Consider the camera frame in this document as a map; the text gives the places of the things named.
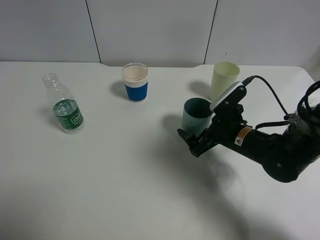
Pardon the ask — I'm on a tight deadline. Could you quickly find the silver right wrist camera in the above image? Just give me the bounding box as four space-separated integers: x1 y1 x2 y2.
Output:
209 81 244 112

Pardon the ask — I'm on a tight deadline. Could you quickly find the teal plastic cup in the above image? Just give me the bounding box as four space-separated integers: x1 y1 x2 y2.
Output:
181 97 213 136

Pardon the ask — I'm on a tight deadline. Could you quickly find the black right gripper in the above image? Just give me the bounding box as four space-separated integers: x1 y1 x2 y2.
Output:
177 86 248 158

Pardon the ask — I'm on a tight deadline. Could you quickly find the pale green plastic cup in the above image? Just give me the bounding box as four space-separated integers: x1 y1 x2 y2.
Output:
209 61 240 102

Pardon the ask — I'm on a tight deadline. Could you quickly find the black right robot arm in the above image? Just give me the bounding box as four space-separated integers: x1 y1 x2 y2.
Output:
177 82 320 183

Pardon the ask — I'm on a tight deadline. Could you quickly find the clear bottle green label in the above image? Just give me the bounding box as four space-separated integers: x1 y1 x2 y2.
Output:
42 73 85 135

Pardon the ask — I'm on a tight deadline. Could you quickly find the blue sleeved paper cup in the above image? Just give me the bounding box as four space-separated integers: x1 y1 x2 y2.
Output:
121 62 149 103

